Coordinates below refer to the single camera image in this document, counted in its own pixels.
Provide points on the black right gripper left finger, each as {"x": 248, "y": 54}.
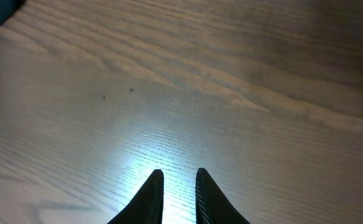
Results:
{"x": 146, "y": 207}

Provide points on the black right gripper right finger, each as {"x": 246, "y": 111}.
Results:
{"x": 212, "y": 206}

